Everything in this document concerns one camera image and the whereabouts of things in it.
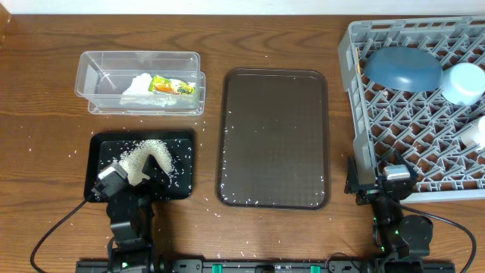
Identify grey dishwasher rack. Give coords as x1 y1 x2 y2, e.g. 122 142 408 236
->
338 16 484 203

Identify dark brown serving tray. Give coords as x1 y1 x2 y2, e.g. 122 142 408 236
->
216 68 331 210

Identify pile of white rice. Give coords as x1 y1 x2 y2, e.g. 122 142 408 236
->
118 140 174 186

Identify wooden chopstick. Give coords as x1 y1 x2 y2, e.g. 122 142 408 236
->
355 48 361 75

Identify white tissue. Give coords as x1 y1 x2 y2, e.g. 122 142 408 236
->
120 73 177 107

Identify yellow green snack wrapper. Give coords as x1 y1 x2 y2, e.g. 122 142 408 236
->
149 75 196 96

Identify black plastic bin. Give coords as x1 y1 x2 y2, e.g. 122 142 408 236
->
84 130 193 199

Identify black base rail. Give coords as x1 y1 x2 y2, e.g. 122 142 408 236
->
74 258 455 273

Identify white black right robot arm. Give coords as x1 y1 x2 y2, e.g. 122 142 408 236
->
344 153 433 272

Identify clear plastic bin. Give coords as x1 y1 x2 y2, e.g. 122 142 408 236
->
74 51 205 115

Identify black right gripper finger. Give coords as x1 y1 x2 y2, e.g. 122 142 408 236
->
394 151 418 178
346 157 358 190

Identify white cup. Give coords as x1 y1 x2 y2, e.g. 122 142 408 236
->
460 116 485 150

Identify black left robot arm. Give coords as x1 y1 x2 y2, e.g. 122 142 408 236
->
91 155 168 273

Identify dark blue plate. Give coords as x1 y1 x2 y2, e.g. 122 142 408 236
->
363 47 443 93

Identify light blue bowl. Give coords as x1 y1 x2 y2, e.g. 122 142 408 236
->
441 63 485 105

